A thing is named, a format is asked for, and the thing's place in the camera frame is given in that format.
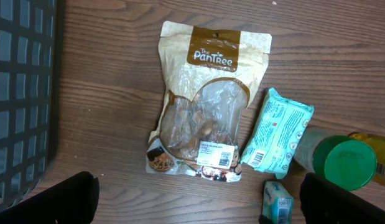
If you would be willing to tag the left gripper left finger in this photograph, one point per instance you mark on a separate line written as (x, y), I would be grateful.
(73, 200)

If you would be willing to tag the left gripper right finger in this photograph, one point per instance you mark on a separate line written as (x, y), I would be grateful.
(324, 202)

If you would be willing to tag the Kleenex tissue pocket pack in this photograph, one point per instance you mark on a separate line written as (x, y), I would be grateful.
(277, 203)

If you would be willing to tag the green lid jar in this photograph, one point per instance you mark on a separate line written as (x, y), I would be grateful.
(340, 159)

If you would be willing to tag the yellow oil bottle silver cap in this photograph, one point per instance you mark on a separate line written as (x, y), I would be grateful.
(377, 143)

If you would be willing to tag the mint green wipes pack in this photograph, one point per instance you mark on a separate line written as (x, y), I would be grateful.
(278, 130)

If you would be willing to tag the brown Pantree snack pouch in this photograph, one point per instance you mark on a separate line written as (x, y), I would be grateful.
(210, 77)

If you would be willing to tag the grey plastic mesh basket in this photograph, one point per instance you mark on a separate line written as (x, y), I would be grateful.
(31, 36)

